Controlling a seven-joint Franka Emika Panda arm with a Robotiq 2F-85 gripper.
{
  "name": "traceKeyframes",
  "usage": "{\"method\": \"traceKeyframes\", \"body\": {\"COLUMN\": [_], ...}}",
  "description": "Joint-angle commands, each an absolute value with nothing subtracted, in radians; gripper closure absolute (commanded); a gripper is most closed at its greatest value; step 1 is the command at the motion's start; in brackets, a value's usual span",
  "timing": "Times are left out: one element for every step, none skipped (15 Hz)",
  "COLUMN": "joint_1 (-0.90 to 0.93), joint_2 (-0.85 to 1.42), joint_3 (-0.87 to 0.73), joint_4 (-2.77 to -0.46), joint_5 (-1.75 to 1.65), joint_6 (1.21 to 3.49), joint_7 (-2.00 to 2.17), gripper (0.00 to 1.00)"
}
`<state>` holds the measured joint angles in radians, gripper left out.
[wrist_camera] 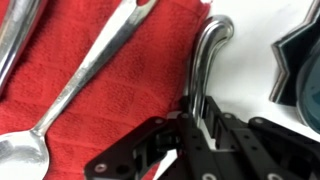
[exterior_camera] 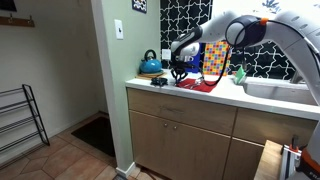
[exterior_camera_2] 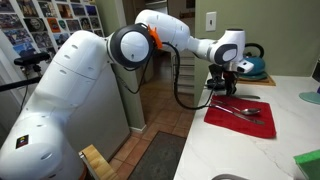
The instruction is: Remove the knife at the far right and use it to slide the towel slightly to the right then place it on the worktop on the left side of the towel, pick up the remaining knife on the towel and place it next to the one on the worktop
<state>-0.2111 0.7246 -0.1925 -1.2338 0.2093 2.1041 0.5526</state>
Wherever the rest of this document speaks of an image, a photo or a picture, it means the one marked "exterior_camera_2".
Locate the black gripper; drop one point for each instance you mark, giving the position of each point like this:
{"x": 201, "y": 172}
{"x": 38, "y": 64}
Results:
{"x": 230, "y": 76}

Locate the red towel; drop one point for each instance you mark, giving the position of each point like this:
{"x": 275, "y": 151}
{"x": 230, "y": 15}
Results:
{"x": 233, "y": 128}

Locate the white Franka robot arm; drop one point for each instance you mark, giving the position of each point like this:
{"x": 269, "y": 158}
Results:
{"x": 76, "y": 83}

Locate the small black dish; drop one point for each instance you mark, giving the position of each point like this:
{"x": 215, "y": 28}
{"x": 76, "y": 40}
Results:
{"x": 213, "y": 85}

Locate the silver spoon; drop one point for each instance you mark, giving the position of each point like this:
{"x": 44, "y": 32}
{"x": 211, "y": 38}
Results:
{"x": 250, "y": 111}

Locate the wooden trivet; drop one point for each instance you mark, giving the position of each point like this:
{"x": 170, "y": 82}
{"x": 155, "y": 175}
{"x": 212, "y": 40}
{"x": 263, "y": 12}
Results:
{"x": 266, "y": 81}

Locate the black metal shoe rack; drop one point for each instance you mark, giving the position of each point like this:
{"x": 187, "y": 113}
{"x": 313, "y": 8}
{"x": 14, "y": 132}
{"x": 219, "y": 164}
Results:
{"x": 186, "y": 75}

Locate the pale teal plate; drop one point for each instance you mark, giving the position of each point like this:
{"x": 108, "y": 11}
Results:
{"x": 311, "y": 97}

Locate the dark floor mat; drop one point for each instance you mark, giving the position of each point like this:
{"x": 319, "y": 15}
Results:
{"x": 160, "y": 158}

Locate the white refrigerator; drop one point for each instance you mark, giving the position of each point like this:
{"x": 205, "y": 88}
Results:
{"x": 106, "y": 110}

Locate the photo fridge magnet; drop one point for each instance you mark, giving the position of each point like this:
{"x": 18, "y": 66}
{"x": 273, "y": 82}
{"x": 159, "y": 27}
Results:
{"x": 98, "y": 32}
{"x": 91, "y": 10}
{"x": 47, "y": 9}
{"x": 16, "y": 36}
{"x": 85, "y": 23}
{"x": 95, "y": 22}
{"x": 73, "y": 25}
{"x": 64, "y": 10}
{"x": 10, "y": 21}
{"x": 78, "y": 9}
{"x": 60, "y": 38}

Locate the wooden table top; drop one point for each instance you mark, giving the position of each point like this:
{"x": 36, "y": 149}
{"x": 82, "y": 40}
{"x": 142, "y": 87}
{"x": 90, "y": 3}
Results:
{"x": 100, "y": 163}

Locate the small green fridge magnet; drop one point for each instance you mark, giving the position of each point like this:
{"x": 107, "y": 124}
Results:
{"x": 62, "y": 24}

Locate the orange square fridge magnet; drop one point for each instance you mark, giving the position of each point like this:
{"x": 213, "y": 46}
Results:
{"x": 53, "y": 25}

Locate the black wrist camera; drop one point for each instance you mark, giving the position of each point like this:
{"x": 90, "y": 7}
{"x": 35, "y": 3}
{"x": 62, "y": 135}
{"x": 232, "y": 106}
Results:
{"x": 216, "y": 71}

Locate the white light switch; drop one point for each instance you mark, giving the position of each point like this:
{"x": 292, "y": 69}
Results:
{"x": 211, "y": 21}

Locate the wooden coat hook rail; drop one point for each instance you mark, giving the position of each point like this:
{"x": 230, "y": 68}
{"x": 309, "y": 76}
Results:
{"x": 188, "y": 15}

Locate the black camera on stand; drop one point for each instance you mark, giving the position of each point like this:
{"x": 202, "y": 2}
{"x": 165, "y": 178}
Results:
{"x": 31, "y": 59}

